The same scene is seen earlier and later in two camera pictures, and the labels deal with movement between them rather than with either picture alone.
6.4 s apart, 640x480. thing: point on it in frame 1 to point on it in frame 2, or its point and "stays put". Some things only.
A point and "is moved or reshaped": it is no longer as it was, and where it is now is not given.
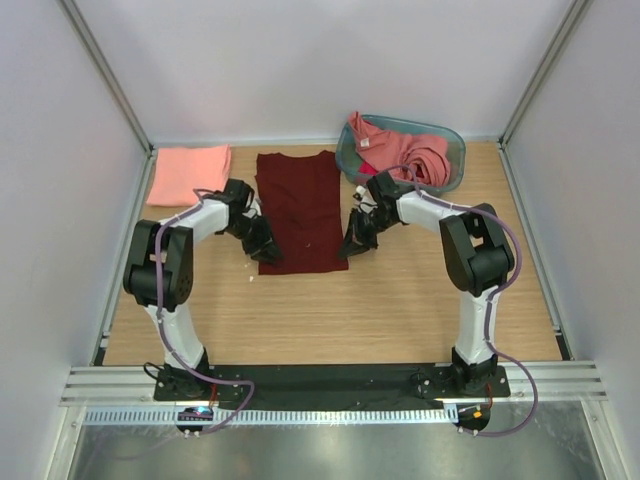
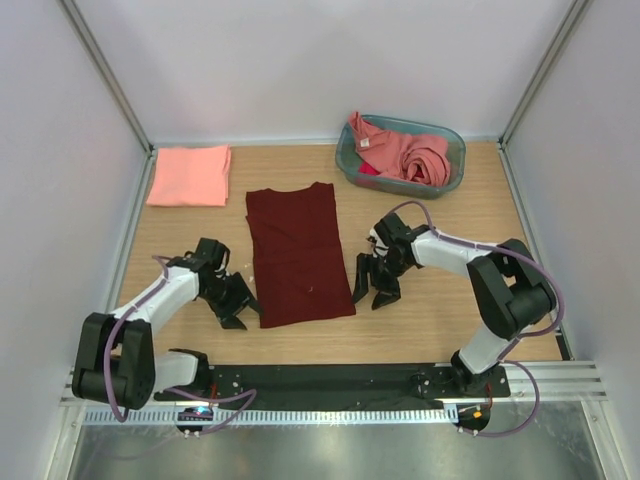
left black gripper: (265, 236) to (242, 296)
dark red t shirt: (299, 198) is moved or reshaped
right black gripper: (356, 241) to (389, 292)
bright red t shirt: (367, 169) stays put
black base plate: (329, 385) stays put
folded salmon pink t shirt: (179, 171) stays put
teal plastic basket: (348, 152) stays put
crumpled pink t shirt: (429, 159) stays put
